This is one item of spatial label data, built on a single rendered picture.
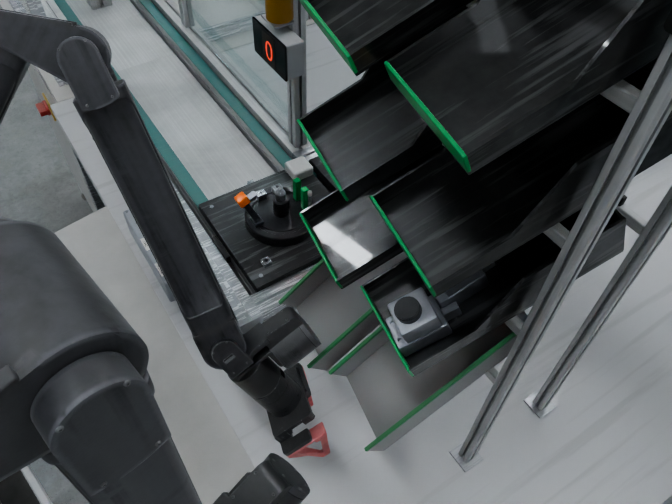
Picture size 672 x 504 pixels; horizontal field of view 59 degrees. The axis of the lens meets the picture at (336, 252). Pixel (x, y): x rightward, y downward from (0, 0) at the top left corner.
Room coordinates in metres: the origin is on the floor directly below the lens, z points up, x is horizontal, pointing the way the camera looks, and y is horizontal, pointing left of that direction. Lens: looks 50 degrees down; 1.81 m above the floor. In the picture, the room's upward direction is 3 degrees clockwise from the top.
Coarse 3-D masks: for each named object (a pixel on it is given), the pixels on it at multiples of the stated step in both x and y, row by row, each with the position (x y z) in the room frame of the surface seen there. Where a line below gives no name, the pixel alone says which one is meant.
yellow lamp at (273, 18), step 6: (270, 0) 0.98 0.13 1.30; (276, 0) 0.98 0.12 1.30; (282, 0) 0.98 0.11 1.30; (288, 0) 0.98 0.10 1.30; (270, 6) 0.98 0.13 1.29; (276, 6) 0.98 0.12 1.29; (282, 6) 0.98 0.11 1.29; (288, 6) 0.98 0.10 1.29; (270, 12) 0.98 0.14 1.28; (276, 12) 0.98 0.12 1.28; (282, 12) 0.98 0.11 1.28; (288, 12) 0.98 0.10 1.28; (270, 18) 0.98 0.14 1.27; (276, 18) 0.98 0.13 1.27; (282, 18) 0.98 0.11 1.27; (288, 18) 0.98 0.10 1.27
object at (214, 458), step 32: (96, 224) 0.84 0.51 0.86; (96, 256) 0.75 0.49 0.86; (128, 256) 0.75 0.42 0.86; (128, 288) 0.67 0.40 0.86; (128, 320) 0.60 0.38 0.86; (160, 320) 0.60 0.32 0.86; (160, 352) 0.54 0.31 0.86; (160, 384) 0.47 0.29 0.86; (192, 384) 0.48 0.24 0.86; (192, 416) 0.42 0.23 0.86; (224, 416) 0.42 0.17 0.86; (192, 448) 0.36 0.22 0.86; (224, 448) 0.37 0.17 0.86; (192, 480) 0.31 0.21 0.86; (224, 480) 0.31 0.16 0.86
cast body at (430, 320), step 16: (400, 304) 0.38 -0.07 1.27; (416, 304) 0.38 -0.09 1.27; (432, 304) 0.40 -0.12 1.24; (400, 320) 0.36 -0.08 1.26; (416, 320) 0.36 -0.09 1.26; (432, 320) 0.36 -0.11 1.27; (448, 320) 0.39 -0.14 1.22; (400, 336) 0.37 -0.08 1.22; (416, 336) 0.36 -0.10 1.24; (432, 336) 0.37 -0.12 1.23
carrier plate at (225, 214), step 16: (272, 176) 0.89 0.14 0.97; (288, 176) 0.90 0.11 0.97; (320, 192) 0.86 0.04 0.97; (208, 208) 0.80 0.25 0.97; (224, 208) 0.80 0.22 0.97; (240, 208) 0.80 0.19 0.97; (224, 224) 0.76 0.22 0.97; (240, 224) 0.76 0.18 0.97; (224, 240) 0.72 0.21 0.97; (240, 240) 0.72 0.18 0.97; (256, 240) 0.72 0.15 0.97; (304, 240) 0.73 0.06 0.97; (240, 256) 0.68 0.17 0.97; (256, 256) 0.68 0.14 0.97; (272, 256) 0.68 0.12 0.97; (288, 256) 0.68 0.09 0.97; (304, 256) 0.69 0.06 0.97; (320, 256) 0.69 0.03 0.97; (256, 272) 0.64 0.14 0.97; (272, 272) 0.65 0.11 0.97; (288, 272) 0.65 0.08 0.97; (256, 288) 0.61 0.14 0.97
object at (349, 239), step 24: (408, 168) 0.62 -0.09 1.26; (336, 192) 0.59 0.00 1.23; (312, 216) 0.58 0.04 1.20; (336, 216) 0.57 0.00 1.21; (360, 216) 0.56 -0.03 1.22; (336, 240) 0.53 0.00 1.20; (360, 240) 0.52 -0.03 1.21; (384, 240) 0.51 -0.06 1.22; (336, 264) 0.49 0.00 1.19; (360, 264) 0.47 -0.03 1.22
